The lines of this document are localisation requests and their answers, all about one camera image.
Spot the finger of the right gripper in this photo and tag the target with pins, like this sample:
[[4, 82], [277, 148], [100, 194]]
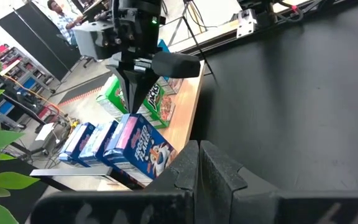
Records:
[[126, 84], [141, 85]]

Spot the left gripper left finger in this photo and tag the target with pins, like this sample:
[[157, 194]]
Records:
[[179, 174]]

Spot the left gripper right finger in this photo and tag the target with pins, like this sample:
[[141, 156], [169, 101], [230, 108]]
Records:
[[222, 180]]

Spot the green Apple Jacks box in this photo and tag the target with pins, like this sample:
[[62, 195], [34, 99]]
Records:
[[117, 93], [160, 102]]

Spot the light blue Rice Krispies box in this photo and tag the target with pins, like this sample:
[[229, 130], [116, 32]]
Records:
[[174, 84]]

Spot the blue Frosted Flakes box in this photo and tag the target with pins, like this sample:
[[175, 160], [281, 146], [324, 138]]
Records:
[[148, 146], [78, 143], [99, 143]]

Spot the person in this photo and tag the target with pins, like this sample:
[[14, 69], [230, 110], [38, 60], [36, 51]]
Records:
[[62, 21]]

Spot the black partition panel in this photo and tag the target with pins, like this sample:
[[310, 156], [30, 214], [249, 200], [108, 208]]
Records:
[[33, 40]]

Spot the metal storage rack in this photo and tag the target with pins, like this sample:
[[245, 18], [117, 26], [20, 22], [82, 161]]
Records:
[[20, 70]]

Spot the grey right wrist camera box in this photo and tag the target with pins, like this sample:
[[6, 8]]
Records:
[[92, 40]]

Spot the black aluminium table frame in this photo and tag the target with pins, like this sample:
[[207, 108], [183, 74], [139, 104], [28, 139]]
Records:
[[216, 40]]

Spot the white metal bracket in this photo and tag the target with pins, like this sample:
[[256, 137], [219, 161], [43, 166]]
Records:
[[246, 21]]

